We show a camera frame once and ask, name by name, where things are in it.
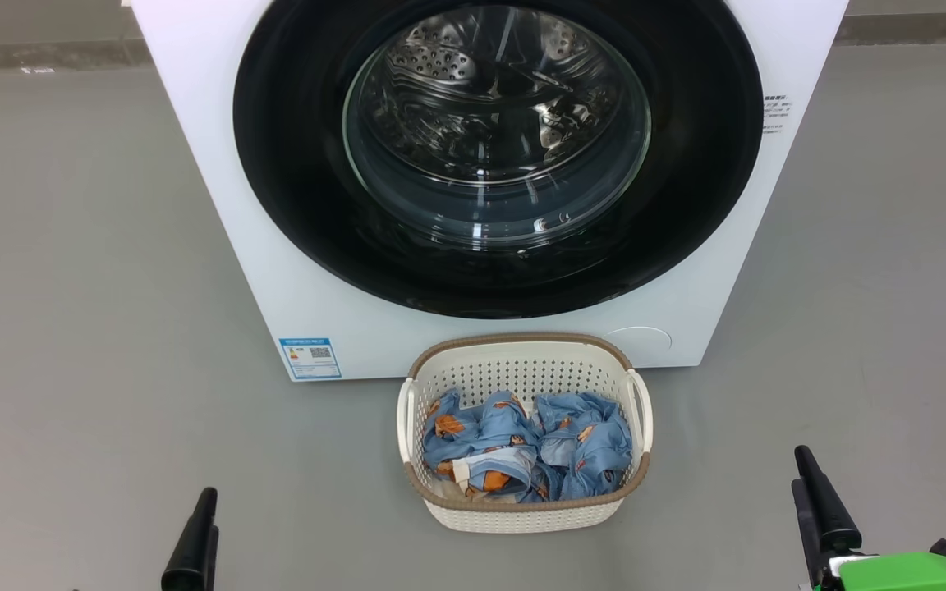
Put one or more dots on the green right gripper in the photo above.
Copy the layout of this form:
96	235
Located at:
900	574

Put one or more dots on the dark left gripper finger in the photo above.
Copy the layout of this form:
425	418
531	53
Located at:
213	566
190	550

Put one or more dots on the round white filter cover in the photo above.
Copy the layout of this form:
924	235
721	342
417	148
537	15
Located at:
639	346

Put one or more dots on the blue garment with white lining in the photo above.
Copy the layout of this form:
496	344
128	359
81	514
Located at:
489	435

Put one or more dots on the blue energy label sticker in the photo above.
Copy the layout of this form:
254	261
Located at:
309	359

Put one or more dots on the white front-load washing machine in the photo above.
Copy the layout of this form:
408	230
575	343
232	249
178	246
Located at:
218	246

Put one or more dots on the cream perforated laundry basket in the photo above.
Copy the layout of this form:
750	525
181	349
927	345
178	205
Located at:
522	517

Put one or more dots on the small black text label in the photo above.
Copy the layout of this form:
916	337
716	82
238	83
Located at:
777	113

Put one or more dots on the dark washing machine door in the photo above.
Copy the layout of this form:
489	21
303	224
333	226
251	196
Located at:
300	164

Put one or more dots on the steel perforated washer drum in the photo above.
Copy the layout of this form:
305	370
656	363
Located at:
440	66

